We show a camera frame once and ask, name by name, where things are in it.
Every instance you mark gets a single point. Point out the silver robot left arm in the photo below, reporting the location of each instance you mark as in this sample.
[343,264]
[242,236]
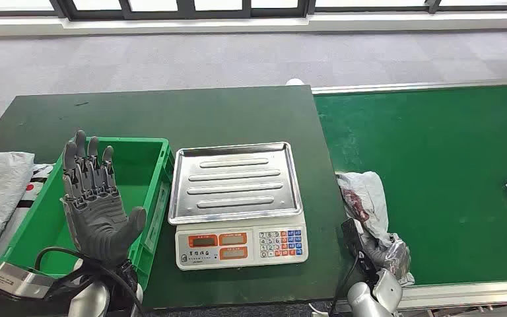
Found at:
[89,302]

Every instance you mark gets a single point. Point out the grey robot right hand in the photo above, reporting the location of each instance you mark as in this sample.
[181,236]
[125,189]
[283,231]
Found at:
[393,258]

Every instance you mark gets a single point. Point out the grey parcel dark-red print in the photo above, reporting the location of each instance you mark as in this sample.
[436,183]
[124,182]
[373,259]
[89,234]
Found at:
[371,188]

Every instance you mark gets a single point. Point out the dark green table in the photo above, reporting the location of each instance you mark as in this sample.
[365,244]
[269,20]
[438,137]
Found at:
[192,118]

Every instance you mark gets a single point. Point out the white electronic scale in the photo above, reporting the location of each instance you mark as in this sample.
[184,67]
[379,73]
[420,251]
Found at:
[236,249]

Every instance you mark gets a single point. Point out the green plastic crate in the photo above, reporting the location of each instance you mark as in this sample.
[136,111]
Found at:
[140,166]

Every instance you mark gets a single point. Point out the small white round object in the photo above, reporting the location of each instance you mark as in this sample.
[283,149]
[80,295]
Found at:
[294,82]

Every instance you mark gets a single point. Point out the green conveyor belt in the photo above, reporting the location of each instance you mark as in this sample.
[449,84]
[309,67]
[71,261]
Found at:
[433,153]

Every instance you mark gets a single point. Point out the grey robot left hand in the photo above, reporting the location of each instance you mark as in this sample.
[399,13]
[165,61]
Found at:
[96,218]

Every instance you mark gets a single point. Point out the aluminium conveyor side rail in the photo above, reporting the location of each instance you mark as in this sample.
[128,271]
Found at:
[411,85]
[476,293]

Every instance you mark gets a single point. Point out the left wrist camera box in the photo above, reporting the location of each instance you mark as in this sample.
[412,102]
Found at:
[17,280]

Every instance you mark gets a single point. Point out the white bag black red print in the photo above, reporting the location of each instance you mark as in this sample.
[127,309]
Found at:
[35,188]

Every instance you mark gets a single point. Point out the steel scale tray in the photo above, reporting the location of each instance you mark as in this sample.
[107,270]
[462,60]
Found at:
[236,183]

